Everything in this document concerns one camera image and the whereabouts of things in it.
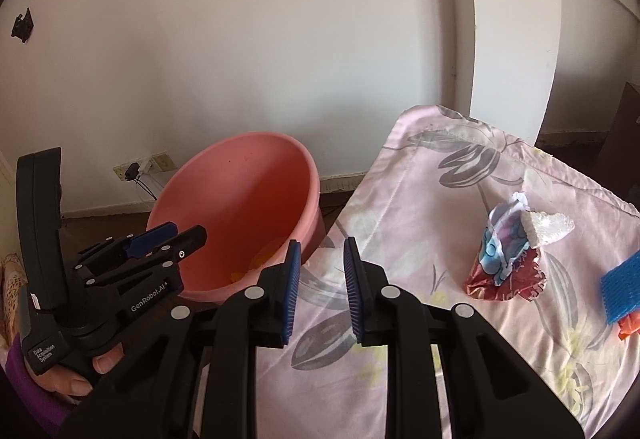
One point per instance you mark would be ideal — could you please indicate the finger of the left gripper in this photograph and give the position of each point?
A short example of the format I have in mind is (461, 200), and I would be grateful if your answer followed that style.
(168, 254)
(111, 253)

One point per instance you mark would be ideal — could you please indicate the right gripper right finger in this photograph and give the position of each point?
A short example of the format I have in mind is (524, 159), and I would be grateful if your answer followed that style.
(449, 358)

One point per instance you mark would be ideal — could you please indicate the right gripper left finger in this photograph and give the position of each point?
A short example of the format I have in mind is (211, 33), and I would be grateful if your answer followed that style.
(191, 371)

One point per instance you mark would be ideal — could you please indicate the floral red paper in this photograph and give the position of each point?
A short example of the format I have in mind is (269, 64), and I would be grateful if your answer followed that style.
(507, 266)

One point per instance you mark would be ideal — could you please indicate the orange and clear wrapper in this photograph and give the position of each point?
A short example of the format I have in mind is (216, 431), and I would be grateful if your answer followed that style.
(629, 324)

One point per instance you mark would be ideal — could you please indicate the blue foam fruit net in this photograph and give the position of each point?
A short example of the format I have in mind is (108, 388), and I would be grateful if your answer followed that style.
(620, 289)

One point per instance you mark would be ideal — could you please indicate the purple sleeve forearm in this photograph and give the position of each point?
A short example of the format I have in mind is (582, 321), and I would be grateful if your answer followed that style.
(48, 410)

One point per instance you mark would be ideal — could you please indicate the person's left hand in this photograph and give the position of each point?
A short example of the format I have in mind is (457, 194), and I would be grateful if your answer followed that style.
(71, 384)

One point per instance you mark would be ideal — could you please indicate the pink plastic basin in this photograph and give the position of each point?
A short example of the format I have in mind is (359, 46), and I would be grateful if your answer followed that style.
(253, 194)

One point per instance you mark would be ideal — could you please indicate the pink floral tablecloth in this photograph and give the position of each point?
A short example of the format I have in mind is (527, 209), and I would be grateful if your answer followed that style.
(420, 213)

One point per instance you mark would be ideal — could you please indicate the dark wooden cabinet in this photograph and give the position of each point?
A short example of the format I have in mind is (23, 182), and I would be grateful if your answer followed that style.
(618, 160)

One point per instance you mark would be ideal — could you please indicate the black plug with cable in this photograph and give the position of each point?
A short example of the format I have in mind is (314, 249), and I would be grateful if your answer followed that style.
(133, 174)

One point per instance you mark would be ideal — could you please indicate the wall power outlet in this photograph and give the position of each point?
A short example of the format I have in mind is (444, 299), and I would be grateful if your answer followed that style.
(157, 163)

